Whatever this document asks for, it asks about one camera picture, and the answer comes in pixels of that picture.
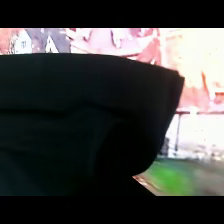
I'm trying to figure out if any black garment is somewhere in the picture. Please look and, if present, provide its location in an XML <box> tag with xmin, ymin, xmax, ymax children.
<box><xmin>0</xmin><ymin>52</ymin><xmax>186</xmax><ymax>197</ymax></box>

